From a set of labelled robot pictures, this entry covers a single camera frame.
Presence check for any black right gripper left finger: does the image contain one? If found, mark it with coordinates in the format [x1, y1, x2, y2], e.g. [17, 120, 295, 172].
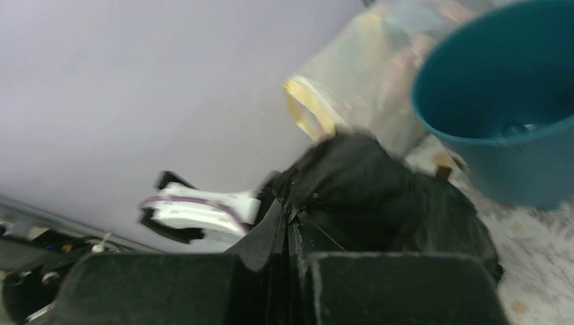
[34, 202, 283, 324]

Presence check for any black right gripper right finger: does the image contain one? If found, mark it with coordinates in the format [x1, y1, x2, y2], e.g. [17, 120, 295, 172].
[287, 224, 508, 324]

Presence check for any black trash bag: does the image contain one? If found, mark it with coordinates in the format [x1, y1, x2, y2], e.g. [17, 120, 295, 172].
[270, 129, 504, 283]

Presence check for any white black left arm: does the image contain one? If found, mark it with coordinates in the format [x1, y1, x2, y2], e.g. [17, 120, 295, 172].
[139, 171, 263, 246]

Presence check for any teal plastic trash bin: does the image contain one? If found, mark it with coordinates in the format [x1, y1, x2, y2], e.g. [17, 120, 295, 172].
[412, 1, 573, 209]

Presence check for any large translucent yellow-trim bag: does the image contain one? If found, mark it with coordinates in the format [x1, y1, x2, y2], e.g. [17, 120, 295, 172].
[282, 0, 525, 158]

